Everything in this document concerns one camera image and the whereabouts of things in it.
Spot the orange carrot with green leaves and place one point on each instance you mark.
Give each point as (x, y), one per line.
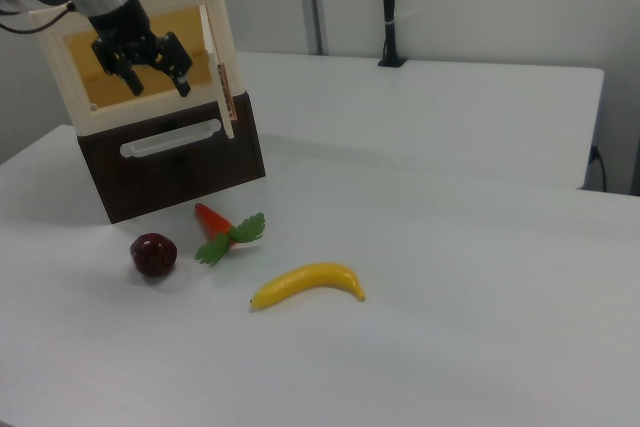
(212, 221)

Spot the dark brown drawer unit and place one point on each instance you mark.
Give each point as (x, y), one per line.
(200, 169)

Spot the yellow banana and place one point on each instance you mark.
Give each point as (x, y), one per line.
(300, 279)

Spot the dark red apple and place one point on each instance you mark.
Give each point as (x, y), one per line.
(154, 254)

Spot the cream cabinet door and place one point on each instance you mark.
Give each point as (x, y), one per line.
(212, 47)

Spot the cream plastic cabinet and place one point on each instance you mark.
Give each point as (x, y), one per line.
(150, 109)

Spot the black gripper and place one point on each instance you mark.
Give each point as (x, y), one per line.
(125, 29)

